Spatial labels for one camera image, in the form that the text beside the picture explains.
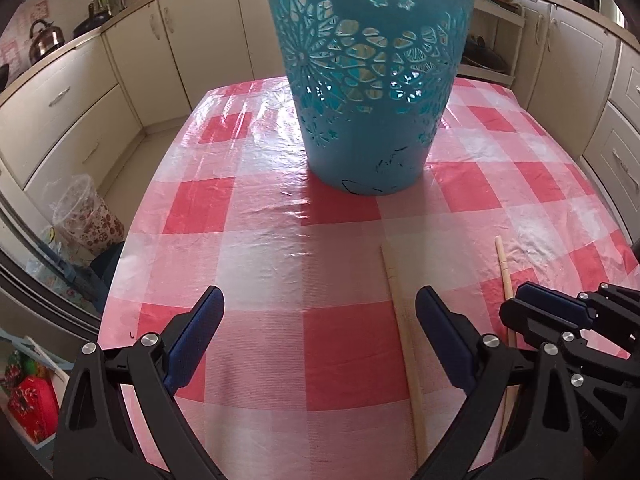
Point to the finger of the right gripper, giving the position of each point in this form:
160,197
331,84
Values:
612,311
607,384

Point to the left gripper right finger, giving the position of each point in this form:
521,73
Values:
544,436

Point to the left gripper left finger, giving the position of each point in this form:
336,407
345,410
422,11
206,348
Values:
95,437

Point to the blue dustpan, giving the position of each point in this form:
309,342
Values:
94,281

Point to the red white checkered tablecloth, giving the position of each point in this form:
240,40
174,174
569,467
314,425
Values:
305,378

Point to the floral clear waste bin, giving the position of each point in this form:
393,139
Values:
83,216

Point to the white tiered trolley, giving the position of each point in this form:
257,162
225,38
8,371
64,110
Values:
501,26

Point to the blue perforated plastic basket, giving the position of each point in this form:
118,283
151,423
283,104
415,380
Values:
370,81

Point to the steel kettle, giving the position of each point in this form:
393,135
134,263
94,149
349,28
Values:
46,37

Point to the black pan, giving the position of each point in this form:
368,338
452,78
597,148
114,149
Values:
95,19

